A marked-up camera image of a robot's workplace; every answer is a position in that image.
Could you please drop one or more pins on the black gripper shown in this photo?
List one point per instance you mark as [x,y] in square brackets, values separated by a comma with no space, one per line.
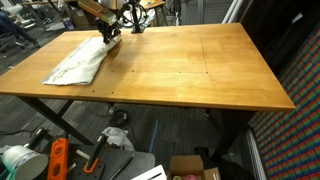
[106,27]

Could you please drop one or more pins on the white terry cloth towel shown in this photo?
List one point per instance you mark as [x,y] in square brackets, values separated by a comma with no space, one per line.
[83,63]

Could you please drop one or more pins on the white bag pile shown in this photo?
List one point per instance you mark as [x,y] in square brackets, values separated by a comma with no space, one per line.
[150,16]

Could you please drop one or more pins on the round wooden stool table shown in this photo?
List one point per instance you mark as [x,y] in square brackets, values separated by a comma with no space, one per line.
[151,4]

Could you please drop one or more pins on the black table leg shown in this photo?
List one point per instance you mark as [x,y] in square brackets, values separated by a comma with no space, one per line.
[233,133]
[50,115]

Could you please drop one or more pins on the white plastic bag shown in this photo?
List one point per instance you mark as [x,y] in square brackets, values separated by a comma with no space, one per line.
[116,136]

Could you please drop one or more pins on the grey pegboard panel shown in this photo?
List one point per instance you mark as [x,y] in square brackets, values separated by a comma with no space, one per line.
[210,11]

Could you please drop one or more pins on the orange black bar clamp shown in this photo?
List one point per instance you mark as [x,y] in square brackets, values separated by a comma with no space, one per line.
[96,151]

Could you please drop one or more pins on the white pipes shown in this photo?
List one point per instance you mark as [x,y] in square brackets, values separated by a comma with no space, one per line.
[231,11]

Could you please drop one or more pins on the dark grey board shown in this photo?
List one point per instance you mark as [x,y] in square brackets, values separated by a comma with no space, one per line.
[136,161]

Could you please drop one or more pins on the black pen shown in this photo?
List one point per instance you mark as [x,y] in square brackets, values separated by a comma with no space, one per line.
[121,166]

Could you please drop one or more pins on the orange spirit level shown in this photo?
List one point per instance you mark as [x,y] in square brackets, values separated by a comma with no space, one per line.
[57,160]

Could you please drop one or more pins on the white paper sheet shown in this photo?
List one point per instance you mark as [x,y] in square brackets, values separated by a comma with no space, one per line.
[150,174]

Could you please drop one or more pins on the open cardboard box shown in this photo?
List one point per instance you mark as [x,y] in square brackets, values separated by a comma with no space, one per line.
[185,163]

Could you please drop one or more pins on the white bucket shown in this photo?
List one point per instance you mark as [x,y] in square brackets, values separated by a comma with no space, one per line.
[23,163]

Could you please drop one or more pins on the black bag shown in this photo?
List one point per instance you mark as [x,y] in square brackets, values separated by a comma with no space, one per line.
[233,170]

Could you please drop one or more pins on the white paper label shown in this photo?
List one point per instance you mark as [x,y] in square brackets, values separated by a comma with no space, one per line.
[297,18]

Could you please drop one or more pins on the colourful checkered panel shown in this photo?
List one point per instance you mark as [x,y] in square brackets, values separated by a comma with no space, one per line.
[293,133]

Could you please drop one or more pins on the black camera stand pole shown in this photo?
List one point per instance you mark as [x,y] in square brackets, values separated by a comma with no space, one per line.
[137,30]

